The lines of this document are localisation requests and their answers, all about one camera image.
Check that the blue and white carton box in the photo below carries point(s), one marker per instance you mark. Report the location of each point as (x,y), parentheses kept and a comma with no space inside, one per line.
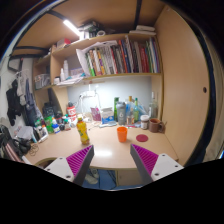
(107,115)

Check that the hanging dark clothes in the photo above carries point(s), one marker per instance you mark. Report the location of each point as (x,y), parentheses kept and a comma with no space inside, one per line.
(20,100)

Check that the yellow drink bottle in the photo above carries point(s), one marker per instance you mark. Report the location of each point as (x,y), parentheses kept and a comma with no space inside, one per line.
(83,132)

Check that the green glass bottle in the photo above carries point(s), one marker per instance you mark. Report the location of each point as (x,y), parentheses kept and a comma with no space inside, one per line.
(116,108)

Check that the blue and white small bottle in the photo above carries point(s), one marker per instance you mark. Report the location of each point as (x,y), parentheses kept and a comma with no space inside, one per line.
(56,128)

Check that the pink packet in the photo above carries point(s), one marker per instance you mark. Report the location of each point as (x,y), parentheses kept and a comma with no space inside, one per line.
(96,114)

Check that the white power strip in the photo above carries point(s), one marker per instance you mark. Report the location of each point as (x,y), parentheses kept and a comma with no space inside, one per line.
(88,94)

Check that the brown ceramic mug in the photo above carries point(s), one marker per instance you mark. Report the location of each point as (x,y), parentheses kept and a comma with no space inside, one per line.
(154,125)

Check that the wooden shelf unit with books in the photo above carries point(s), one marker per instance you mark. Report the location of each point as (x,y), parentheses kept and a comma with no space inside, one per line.
(110,60)

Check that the orange plastic cup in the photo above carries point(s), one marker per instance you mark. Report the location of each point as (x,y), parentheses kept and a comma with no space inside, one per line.
(122,134)

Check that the red and white canister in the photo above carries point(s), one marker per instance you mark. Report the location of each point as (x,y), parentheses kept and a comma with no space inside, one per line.
(71,111)

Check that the white hairbrush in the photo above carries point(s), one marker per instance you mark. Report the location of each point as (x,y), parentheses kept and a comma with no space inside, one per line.
(108,124)

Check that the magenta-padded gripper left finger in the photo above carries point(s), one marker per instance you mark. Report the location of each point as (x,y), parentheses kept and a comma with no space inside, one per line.
(79,160)

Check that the white-lidded jar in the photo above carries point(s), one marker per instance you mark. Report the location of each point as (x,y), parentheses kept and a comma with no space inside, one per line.
(144,122)

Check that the grey shaker bottle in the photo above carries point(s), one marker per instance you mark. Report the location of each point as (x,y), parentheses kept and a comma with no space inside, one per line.
(120,113)

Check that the white LED light bar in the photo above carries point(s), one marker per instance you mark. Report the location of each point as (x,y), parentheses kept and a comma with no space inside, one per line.
(71,27)

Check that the black device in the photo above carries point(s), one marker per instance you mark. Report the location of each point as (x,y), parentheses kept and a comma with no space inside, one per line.
(48,109)

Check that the clear glass bottle white cap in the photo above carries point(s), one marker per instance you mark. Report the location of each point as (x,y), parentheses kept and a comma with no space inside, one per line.
(153,108)

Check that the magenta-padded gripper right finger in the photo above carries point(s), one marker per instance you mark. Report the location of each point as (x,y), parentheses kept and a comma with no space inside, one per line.
(146,159)

